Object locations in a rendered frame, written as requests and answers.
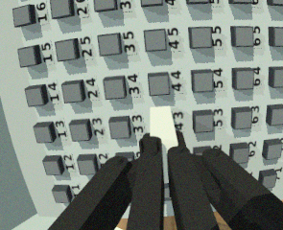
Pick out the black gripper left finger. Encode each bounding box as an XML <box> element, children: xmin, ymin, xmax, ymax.
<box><xmin>47</xmin><ymin>106</ymin><xmax>166</xmax><ymax>230</ymax></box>

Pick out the grey control cabinet with keypad desk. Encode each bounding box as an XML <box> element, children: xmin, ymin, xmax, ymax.
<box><xmin>0</xmin><ymin>0</ymin><xmax>283</xmax><ymax>230</ymax></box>

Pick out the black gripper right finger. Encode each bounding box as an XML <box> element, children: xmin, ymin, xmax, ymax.
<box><xmin>160</xmin><ymin>106</ymin><xmax>283</xmax><ymax>230</ymax></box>

